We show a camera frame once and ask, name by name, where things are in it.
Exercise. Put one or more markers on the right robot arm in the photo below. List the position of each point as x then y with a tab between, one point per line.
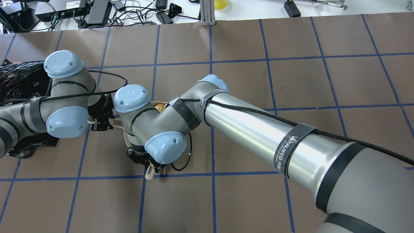
357	184

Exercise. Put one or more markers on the yellow tape roll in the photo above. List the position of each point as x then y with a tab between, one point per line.
220	4

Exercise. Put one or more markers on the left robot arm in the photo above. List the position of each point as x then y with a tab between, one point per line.
75	96

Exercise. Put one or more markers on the brown potato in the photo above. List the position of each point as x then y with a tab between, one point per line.
159	107

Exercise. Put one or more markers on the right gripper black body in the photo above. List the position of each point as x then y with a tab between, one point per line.
139	156

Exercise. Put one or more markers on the black bag lined bin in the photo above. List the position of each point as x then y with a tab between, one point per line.
26	80

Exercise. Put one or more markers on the beige hand brush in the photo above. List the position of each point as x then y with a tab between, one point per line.
150	172

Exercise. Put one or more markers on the black power adapter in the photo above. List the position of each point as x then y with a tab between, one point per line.
291	9

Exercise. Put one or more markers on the aluminium frame post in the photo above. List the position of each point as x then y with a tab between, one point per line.
207	12

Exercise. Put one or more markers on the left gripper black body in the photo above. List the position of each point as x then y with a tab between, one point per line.
101	112

